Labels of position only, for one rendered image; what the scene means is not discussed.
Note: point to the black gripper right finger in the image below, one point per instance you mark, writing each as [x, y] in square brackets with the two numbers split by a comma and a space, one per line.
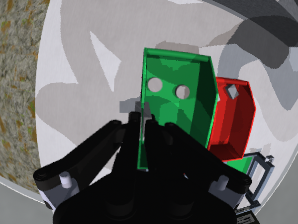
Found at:
[191, 158]

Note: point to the red bin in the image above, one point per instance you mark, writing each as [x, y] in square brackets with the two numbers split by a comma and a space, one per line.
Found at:
[233, 121]

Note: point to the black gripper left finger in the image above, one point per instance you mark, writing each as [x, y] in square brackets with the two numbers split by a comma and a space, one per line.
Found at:
[66, 177]

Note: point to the grey metal shelf rack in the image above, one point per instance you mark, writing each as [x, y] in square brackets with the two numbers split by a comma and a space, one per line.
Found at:
[248, 165]

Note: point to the green bin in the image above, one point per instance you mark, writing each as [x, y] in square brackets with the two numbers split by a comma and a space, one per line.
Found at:
[195, 114]

